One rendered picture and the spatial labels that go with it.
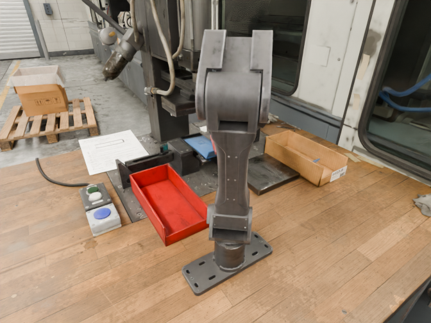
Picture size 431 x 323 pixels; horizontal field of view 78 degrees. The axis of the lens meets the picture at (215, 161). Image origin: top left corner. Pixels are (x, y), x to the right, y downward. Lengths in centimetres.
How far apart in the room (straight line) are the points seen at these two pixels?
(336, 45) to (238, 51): 87
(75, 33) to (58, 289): 952
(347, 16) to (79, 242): 114
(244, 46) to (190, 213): 46
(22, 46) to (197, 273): 961
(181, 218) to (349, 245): 41
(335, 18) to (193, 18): 65
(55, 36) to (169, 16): 918
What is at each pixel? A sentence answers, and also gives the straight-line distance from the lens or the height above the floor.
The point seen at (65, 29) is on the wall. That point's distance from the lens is 994.
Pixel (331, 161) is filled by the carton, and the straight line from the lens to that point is 96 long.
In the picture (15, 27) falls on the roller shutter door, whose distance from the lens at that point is 991.
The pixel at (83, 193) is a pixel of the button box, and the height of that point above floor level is 93.
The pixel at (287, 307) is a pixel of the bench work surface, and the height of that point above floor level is 90.
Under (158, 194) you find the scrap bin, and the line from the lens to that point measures 79.
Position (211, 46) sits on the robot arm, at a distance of 37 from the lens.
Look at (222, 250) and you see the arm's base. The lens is 55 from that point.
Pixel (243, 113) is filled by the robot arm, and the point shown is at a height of 127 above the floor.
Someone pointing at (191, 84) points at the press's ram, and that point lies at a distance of 79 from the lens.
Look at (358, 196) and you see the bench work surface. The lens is 88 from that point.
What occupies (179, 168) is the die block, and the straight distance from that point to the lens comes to 86.
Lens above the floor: 138
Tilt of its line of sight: 31 degrees down
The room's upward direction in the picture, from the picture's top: straight up
